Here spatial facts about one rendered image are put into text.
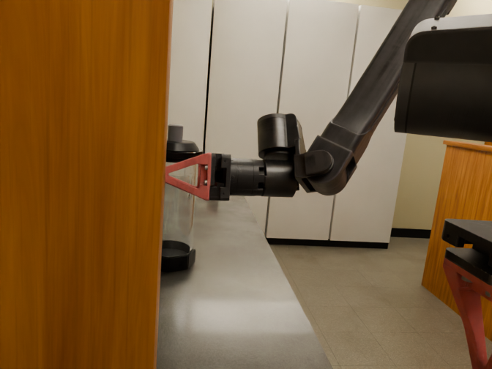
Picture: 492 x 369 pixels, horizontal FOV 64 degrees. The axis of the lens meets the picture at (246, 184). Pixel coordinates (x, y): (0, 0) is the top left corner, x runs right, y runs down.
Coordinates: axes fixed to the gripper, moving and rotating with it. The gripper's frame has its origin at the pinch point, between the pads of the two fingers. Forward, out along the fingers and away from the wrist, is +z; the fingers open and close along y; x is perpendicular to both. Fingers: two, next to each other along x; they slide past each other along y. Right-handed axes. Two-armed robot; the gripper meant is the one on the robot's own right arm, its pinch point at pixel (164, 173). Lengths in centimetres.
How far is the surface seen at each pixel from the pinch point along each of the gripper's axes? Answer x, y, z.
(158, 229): 2.8, 32.3, -0.7
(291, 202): 30, -290, -107
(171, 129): -7.8, -14.5, -0.7
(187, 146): -4.7, -12.7, -3.5
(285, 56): -97, -271, -91
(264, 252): 17.3, -25.9, -21.8
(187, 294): 20.0, -6.1, -4.3
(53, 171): -0.8, 32.6, 5.9
